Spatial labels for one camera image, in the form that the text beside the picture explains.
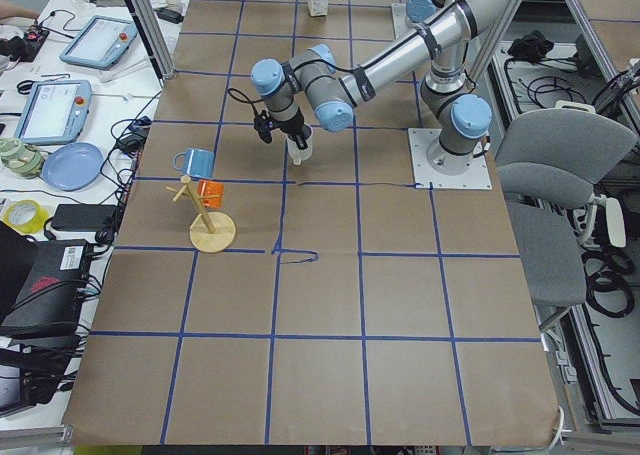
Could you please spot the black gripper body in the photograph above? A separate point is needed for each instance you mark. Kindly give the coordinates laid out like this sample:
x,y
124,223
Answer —
x,y
295,124

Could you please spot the white ribbed mug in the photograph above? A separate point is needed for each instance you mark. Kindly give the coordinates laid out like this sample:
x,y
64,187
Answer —
x,y
298,156

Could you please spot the orange cup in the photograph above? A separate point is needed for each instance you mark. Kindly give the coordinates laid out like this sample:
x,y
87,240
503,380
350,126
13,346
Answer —
x,y
210,193

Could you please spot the blue mug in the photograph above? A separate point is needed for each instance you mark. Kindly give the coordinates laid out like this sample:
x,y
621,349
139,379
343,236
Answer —
x,y
195,162

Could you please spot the wooden mug tree stand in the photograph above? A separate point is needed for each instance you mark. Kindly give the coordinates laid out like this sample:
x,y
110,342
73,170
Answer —
x,y
210,231

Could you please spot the upper teach pendant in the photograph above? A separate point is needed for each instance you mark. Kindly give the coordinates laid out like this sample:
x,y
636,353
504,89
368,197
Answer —
x,y
101,43

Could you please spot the teach pendant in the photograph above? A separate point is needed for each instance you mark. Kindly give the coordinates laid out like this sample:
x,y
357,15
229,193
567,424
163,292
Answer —
x,y
55,112
101,43

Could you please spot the light blue plate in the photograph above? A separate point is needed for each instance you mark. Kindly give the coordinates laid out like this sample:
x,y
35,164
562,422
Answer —
x,y
73,166

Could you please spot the lower teach pendant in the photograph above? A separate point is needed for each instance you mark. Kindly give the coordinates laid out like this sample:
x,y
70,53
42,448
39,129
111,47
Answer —
x,y
55,112

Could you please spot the black power adapter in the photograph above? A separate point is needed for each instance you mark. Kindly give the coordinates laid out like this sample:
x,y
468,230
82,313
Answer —
x,y
81,217

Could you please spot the grey office chair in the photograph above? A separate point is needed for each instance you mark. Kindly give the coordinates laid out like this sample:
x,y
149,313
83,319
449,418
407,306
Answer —
x,y
548,163

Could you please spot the green tape rolls stack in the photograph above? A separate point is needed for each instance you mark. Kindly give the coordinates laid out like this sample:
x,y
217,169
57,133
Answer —
x,y
20,158

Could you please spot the yellow tape roll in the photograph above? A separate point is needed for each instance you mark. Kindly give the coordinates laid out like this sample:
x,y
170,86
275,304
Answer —
x,y
26,216

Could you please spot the black electronics box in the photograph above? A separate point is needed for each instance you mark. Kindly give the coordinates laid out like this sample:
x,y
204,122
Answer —
x,y
49,301

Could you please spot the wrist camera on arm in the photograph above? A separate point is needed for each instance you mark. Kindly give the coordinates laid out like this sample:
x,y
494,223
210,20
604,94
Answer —
x,y
263,125

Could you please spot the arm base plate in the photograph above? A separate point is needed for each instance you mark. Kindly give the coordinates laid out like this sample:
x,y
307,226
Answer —
x,y
434,168
400,22

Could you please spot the aluminium frame post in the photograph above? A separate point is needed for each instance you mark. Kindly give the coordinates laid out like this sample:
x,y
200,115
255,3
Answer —
x,y
153,40

